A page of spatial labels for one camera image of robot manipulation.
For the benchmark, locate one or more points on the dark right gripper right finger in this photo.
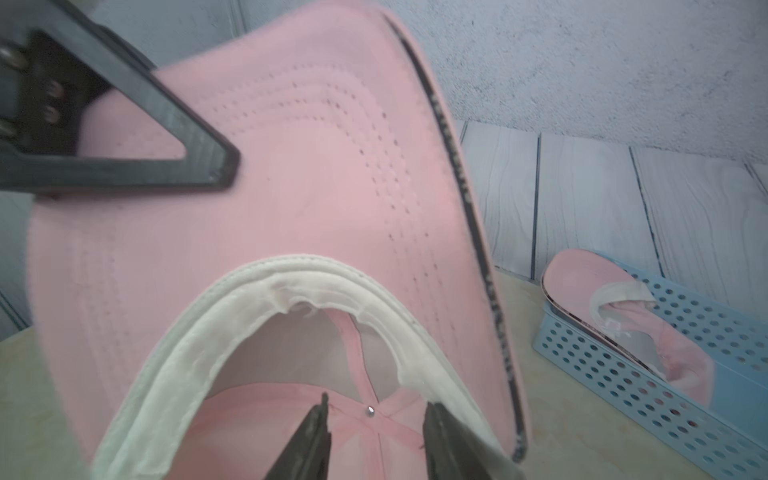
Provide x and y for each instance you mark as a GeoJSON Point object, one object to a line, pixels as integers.
{"type": "Point", "coordinates": [448, 451]}

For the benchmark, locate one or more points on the light blue perforated basket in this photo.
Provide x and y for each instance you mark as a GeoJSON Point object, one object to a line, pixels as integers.
{"type": "Point", "coordinates": [728, 438]}

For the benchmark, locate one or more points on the pink baseball cap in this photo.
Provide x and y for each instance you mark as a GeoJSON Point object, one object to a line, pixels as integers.
{"type": "Point", "coordinates": [188, 335]}
{"type": "Point", "coordinates": [619, 308]}

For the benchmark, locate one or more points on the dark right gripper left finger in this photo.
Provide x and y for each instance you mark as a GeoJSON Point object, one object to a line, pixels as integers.
{"type": "Point", "coordinates": [306, 456]}

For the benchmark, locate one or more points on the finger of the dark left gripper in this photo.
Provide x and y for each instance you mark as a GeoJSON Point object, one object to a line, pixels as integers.
{"type": "Point", "coordinates": [55, 62]}

